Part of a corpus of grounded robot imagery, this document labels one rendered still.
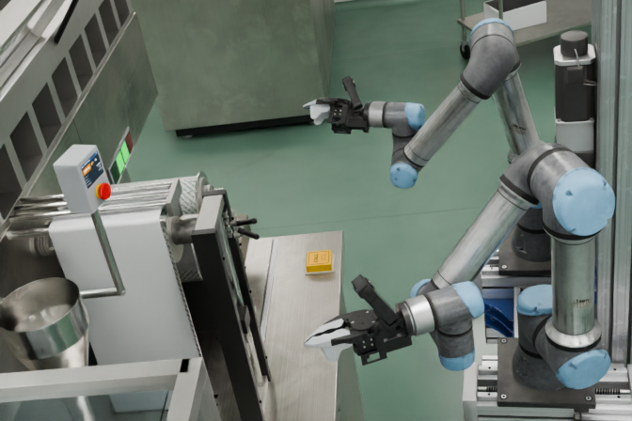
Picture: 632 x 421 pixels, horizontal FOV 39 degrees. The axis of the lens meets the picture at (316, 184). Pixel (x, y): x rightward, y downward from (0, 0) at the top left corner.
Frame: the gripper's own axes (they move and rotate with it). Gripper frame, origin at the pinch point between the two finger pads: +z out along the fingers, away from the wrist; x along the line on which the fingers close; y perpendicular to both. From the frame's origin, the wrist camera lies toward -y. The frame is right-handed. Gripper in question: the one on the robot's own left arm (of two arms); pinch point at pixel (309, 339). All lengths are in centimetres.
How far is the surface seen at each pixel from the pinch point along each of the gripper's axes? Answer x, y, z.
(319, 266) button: 68, 23, -15
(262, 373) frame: 32.4, 26.5, 8.9
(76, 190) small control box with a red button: -1, -43, 33
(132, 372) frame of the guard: -42, -31, 29
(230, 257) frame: 23.8, -10.1, 9.7
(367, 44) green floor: 424, 67, -133
